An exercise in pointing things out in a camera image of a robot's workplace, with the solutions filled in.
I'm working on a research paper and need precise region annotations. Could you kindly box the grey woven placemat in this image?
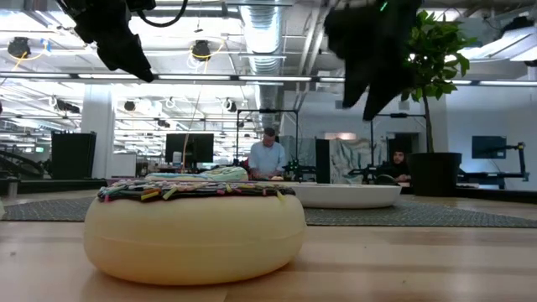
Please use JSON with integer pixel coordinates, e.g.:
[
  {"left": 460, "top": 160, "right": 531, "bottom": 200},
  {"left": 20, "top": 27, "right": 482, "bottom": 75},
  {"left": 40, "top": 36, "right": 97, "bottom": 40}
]
[{"left": 0, "top": 196, "right": 537, "bottom": 230}]

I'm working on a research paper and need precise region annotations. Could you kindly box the narrow black cabinet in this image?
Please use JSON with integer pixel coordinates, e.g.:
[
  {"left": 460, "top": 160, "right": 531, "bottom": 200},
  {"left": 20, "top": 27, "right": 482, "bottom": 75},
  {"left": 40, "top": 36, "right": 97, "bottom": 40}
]
[{"left": 315, "top": 138, "right": 331, "bottom": 185}]

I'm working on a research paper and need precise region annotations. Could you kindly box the black round ceiling device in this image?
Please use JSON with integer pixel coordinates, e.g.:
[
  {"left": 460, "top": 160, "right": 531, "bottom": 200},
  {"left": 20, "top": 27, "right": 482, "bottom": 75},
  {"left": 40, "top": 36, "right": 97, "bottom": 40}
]
[
  {"left": 8, "top": 36, "right": 31, "bottom": 59},
  {"left": 191, "top": 39, "right": 212, "bottom": 63}
]

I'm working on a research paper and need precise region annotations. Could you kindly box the white pillar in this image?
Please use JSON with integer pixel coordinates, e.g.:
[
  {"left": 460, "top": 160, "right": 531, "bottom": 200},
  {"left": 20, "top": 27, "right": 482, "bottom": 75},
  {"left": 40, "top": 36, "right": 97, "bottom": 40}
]
[{"left": 81, "top": 83, "right": 117, "bottom": 180}]

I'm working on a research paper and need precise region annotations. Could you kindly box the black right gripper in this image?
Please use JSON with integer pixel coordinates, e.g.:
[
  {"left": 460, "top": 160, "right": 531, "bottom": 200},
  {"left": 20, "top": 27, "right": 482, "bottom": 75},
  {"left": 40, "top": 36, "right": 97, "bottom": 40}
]
[{"left": 323, "top": 0, "right": 423, "bottom": 122}]

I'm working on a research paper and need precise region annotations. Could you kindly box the pale draped tarp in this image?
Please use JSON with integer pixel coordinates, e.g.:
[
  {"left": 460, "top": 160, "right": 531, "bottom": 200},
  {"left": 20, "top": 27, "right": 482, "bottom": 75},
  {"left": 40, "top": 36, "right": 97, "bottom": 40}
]
[{"left": 330, "top": 138, "right": 389, "bottom": 185}]

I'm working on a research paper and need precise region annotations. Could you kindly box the black background station frame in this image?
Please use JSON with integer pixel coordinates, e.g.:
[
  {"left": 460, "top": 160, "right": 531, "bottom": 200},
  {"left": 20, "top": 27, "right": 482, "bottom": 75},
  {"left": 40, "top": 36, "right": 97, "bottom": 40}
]
[
  {"left": 235, "top": 108, "right": 300, "bottom": 181},
  {"left": 369, "top": 112, "right": 429, "bottom": 177}
]

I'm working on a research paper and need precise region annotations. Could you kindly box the silver spiral ceiling duct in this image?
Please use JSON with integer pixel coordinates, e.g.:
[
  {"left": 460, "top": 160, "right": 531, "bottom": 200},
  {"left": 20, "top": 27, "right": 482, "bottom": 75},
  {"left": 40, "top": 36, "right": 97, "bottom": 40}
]
[{"left": 241, "top": 0, "right": 286, "bottom": 131}]

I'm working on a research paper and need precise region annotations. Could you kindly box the dark wall screen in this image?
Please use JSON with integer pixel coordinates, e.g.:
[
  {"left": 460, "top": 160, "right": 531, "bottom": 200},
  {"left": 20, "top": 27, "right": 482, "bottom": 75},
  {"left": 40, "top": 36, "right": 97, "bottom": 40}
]
[{"left": 471, "top": 135, "right": 508, "bottom": 160}]

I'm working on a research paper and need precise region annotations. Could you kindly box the white background cabinet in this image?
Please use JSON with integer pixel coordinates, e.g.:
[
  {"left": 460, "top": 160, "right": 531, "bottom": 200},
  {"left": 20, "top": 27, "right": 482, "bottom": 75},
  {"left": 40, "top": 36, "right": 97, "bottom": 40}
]
[{"left": 111, "top": 152, "right": 138, "bottom": 178}]

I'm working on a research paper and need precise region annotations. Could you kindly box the white plate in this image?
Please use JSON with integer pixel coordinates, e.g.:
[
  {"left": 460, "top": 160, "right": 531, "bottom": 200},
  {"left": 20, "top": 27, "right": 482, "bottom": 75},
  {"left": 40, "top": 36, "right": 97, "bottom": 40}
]
[{"left": 289, "top": 183, "right": 403, "bottom": 210}]

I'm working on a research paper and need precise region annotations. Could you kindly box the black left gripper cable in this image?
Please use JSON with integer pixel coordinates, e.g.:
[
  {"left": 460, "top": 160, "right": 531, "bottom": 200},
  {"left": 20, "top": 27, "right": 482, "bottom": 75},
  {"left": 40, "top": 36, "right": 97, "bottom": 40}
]
[{"left": 136, "top": 0, "right": 189, "bottom": 29}]

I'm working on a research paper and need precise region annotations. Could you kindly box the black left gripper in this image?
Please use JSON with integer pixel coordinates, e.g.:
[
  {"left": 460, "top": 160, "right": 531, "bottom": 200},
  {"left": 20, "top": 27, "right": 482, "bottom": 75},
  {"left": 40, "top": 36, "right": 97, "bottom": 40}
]
[{"left": 56, "top": 0, "right": 155, "bottom": 83}]

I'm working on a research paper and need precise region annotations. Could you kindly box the cream sprinkled doughnut toy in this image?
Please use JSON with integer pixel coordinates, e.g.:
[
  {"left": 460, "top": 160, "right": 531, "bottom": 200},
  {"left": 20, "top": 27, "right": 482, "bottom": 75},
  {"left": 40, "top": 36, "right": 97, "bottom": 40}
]
[{"left": 82, "top": 179, "right": 307, "bottom": 287}]

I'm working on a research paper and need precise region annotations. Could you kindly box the long ceiling light strip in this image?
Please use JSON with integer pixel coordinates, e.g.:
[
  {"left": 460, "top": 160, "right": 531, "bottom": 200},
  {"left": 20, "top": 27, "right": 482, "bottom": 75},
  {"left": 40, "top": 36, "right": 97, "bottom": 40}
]
[{"left": 0, "top": 71, "right": 537, "bottom": 87}]

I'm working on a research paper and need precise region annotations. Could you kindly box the black computer monitor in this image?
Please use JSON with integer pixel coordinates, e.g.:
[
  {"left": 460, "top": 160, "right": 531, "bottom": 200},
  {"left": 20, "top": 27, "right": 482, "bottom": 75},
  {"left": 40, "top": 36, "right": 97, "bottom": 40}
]
[{"left": 164, "top": 133, "right": 216, "bottom": 173}]

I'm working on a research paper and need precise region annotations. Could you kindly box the person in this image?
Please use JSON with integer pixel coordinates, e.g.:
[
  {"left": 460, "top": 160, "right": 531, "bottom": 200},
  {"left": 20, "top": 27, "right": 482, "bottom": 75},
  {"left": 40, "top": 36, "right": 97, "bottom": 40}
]
[
  {"left": 248, "top": 127, "right": 287, "bottom": 180},
  {"left": 388, "top": 148, "right": 412, "bottom": 182}
]

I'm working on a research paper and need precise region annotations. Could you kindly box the green plant in black pot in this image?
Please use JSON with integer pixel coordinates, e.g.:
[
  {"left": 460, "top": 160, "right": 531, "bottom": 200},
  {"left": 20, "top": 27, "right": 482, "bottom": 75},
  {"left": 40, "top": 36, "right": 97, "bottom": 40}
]
[{"left": 398, "top": 10, "right": 479, "bottom": 198}]

